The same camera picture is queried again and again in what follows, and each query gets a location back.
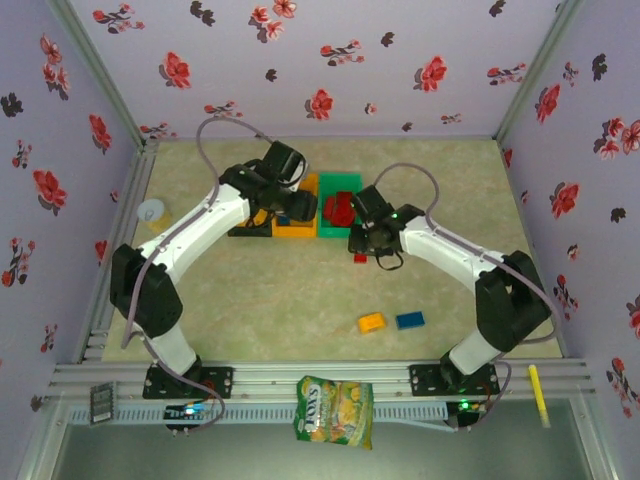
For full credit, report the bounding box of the orange plastic container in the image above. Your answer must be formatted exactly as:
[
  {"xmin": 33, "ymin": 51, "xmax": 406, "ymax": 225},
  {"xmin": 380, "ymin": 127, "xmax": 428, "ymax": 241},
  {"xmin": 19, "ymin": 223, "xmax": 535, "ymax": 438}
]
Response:
[{"xmin": 272, "ymin": 173, "xmax": 321, "ymax": 238}]

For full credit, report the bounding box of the green plastic container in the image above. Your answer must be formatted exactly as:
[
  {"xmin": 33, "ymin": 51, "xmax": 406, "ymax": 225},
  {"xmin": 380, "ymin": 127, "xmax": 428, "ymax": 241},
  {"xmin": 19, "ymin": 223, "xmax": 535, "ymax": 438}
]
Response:
[{"xmin": 316, "ymin": 172, "xmax": 365, "ymax": 239}]

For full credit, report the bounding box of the black plastic container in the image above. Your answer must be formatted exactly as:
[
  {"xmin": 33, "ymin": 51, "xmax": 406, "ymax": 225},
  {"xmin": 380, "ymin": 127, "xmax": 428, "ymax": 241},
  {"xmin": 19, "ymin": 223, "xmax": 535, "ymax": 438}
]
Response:
[{"xmin": 227, "ymin": 219, "xmax": 275, "ymax": 238}]

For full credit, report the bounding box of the long yellow lego brick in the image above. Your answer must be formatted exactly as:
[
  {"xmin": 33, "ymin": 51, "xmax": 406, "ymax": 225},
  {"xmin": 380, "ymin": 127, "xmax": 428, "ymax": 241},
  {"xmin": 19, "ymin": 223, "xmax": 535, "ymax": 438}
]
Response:
[{"xmin": 357, "ymin": 312, "xmax": 388, "ymax": 335}]

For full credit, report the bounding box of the long blue lego brick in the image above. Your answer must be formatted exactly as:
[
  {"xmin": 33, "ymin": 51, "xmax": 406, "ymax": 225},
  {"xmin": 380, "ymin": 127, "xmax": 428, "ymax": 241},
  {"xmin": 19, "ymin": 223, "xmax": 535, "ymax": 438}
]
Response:
[{"xmin": 395, "ymin": 311, "xmax": 426, "ymax": 331}]

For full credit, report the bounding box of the yellow can white lid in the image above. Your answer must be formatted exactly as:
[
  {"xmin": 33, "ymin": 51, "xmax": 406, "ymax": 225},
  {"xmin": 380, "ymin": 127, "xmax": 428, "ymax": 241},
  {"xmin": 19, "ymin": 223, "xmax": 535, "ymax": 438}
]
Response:
[{"xmin": 137, "ymin": 198, "xmax": 172, "ymax": 234}]

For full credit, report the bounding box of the green yellow candy bag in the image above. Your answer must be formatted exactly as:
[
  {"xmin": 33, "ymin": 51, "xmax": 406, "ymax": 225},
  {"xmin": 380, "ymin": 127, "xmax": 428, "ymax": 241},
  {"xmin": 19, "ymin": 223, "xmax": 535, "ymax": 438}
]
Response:
[{"xmin": 293, "ymin": 375, "xmax": 375, "ymax": 451}]

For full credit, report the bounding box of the yellow marker pen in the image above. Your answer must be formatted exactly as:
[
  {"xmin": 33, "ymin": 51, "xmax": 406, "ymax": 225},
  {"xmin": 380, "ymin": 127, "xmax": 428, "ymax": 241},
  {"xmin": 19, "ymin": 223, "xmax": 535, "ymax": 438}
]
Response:
[{"xmin": 528, "ymin": 364, "xmax": 551, "ymax": 429}]

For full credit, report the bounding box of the black ridged device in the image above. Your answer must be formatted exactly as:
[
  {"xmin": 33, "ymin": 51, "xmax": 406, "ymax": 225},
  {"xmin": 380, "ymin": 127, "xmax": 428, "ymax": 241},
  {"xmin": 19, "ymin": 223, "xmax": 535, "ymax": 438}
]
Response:
[{"xmin": 88, "ymin": 382, "xmax": 117, "ymax": 426}]

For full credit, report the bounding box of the thin black cable loop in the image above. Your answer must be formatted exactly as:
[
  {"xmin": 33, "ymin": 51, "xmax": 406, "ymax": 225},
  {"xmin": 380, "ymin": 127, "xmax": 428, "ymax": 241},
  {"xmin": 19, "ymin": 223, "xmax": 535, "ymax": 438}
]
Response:
[{"xmin": 374, "ymin": 247, "xmax": 405, "ymax": 272}]

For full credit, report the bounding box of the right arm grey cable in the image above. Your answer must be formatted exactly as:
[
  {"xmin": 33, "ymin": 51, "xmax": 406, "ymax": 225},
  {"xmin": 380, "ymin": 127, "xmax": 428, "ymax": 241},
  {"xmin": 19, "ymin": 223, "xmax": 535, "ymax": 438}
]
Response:
[{"xmin": 372, "ymin": 162, "xmax": 560, "ymax": 430}]

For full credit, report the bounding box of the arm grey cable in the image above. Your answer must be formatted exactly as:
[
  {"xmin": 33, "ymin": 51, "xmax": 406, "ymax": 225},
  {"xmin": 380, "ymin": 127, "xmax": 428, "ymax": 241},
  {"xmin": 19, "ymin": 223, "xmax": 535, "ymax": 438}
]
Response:
[
  {"xmin": 372, "ymin": 162, "xmax": 560, "ymax": 430},
  {"xmin": 121, "ymin": 116, "xmax": 275, "ymax": 434}
]

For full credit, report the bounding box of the left arm grey cable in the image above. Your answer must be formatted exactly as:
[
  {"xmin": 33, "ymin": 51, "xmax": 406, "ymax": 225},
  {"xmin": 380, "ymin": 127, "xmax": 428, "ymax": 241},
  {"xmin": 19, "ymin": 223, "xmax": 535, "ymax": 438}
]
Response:
[{"xmin": 121, "ymin": 116, "xmax": 275, "ymax": 434}]

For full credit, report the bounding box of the side aluminium frame rail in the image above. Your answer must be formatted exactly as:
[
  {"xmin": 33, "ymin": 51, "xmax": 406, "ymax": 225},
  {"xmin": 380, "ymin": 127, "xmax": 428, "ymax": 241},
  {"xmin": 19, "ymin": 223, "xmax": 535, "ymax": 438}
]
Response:
[{"xmin": 74, "ymin": 139, "xmax": 160, "ymax": 362}]

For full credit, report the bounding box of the long aluminium frame rail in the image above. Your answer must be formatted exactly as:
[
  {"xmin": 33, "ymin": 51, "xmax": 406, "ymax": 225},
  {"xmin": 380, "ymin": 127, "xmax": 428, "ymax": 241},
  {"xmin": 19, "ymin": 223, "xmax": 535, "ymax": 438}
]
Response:
[{"xmin": 49, "ymin": 358, "xmax": 596, "ymax": 401}]

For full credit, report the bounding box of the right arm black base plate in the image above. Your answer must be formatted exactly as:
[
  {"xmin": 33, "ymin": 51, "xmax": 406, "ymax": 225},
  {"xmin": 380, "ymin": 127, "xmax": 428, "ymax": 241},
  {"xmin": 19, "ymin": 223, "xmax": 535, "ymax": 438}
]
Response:
[{"xmin": 408, "ymin": 363, "xmax": 500, "ymax": 396}]

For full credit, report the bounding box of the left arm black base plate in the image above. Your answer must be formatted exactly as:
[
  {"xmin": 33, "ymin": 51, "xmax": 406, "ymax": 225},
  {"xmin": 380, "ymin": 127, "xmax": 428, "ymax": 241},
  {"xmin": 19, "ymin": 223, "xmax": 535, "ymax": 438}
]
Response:
[{"xmin": 143, "ymin": 367, "xmax": 235, "ymax": 400}]

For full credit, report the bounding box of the grey slotted cable duct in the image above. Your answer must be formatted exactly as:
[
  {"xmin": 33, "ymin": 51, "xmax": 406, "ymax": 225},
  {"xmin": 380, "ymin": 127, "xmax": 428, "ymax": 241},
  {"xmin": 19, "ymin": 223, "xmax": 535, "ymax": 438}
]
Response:
[{"xmin": 67, "ymin": 403, "xmax": 454, "ymax": 427}]

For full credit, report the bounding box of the aluminium corner post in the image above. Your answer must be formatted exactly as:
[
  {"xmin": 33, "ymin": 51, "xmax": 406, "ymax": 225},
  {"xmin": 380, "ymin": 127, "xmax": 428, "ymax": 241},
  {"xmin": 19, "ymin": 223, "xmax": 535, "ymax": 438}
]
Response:
[
  {"xmin": 47, "ymin": 0, "xmax": 151, "ymax": 146},
  {"xmin": 494, "ymin": 0, "xmax": 584, "ymax": 146}
]

